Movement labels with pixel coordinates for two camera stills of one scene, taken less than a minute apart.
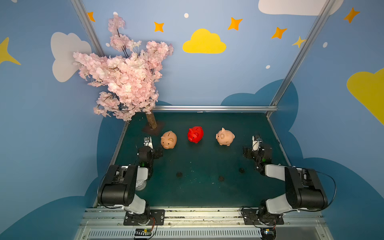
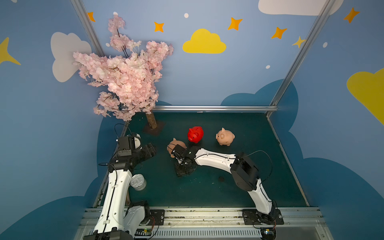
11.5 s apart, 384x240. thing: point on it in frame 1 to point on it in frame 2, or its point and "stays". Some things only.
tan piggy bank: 224,137 stays
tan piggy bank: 168,139 to 172,146
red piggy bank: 195,134 stays
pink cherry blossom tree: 130,76 stays
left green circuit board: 142,232 stays
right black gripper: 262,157 to 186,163
